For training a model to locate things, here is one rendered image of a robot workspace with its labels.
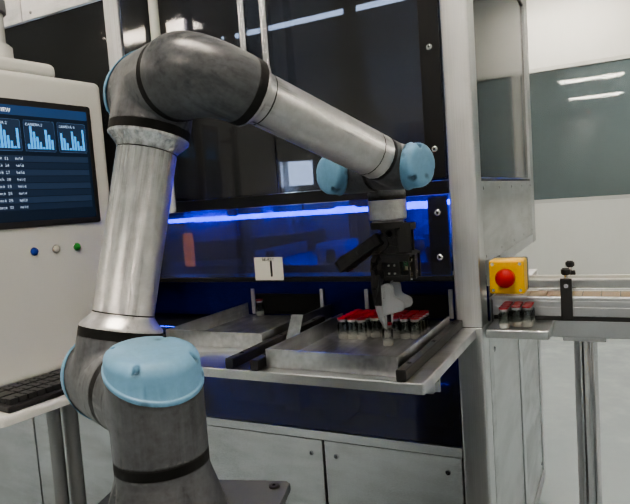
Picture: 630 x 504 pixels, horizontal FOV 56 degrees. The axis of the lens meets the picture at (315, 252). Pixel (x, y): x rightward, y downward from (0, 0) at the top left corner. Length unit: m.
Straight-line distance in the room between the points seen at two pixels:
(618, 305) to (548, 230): 4.53
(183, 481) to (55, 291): 0.98
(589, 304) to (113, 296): 1.00
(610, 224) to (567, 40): 1.68
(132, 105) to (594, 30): 5.42
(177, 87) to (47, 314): 0.97
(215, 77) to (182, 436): 0.44
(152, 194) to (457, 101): 0.74
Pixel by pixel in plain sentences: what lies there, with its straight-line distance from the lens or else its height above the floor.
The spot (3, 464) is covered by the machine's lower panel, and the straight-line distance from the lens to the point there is 2.51.
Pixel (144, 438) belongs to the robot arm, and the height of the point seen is 0.93.
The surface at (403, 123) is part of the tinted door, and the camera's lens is 1.39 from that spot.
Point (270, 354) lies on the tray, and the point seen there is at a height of 0.91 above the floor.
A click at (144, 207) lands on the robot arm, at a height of 1.19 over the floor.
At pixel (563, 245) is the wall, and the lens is 5.95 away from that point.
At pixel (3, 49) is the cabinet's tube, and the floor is 1.61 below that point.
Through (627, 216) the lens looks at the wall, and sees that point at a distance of 5.91.
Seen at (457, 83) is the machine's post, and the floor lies 1.41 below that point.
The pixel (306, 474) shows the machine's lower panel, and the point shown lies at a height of 0.48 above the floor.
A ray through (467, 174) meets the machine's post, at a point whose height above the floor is 1.22.
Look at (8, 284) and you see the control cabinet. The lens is 1.59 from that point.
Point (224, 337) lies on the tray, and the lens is 1.33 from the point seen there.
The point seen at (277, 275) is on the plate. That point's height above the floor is 1.00.
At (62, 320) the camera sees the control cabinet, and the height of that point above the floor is 0.93.
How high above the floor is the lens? 1.18
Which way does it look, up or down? 5 degrees down
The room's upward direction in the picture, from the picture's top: 4 degrees counter-clockwise
